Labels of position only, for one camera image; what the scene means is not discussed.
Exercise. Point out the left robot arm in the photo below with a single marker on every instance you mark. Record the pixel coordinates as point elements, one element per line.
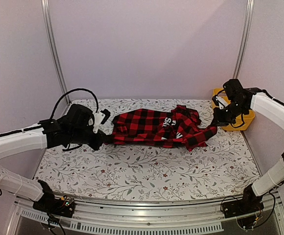
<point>79,126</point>

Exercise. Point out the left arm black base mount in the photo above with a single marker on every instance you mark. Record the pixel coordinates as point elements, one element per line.
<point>63,206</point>

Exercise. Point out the aluminium front rail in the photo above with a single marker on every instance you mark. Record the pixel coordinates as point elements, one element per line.
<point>107,217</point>

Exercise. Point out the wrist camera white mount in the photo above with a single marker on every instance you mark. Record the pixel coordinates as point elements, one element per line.
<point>99,119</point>
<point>219,102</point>

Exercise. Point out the red black plaid shirt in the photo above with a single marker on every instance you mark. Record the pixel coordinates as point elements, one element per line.
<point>179,127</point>

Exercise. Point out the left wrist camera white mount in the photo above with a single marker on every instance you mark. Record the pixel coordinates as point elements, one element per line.
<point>99,119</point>

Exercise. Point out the yellow plastic basket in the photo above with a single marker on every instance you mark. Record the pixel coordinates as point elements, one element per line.
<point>243,121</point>

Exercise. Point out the left aluminium frame post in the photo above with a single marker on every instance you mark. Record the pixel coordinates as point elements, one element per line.
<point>52,45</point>

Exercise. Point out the floral patterned table mat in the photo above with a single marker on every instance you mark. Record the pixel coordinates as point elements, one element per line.
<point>146,173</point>

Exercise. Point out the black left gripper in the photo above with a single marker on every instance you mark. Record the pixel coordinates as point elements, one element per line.
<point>101,138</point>

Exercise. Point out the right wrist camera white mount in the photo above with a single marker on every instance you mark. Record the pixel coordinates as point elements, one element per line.
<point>219,102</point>

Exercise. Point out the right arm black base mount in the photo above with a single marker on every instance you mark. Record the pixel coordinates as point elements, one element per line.
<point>242,206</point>

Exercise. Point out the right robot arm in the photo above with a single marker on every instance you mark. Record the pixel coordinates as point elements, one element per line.
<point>271,136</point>

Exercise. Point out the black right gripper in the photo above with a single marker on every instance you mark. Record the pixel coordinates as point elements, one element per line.
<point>219,120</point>

